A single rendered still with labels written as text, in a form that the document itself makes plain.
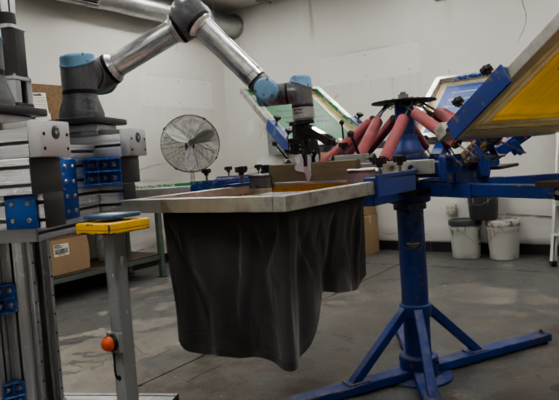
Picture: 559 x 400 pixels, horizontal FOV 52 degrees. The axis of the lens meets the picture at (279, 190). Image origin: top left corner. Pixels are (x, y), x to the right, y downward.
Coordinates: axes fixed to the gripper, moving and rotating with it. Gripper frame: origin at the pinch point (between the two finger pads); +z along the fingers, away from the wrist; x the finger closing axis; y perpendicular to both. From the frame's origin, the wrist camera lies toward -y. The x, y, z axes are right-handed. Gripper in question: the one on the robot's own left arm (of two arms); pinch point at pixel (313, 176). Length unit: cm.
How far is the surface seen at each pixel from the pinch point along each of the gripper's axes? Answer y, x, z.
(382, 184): -29.8, 8.8, 3.2
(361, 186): -28.7, 20.6, 2.9
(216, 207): -7, 60, 4
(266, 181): 18.1, 3.0, 0.5
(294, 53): 266, -414, -132
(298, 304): -19, 45, 32
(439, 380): -10, -80, 100
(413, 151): -5, -79, -6
